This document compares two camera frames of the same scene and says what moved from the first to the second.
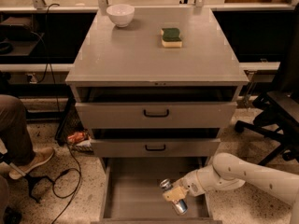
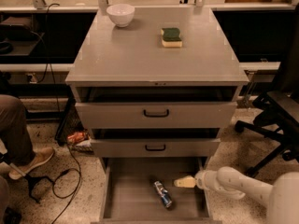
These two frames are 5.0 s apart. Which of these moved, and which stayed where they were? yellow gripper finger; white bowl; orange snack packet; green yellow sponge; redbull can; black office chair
Moved: redbull can; yellow gripper finger
Stayed: white bowl; green yellow sponge; black office chair; orange snack packet
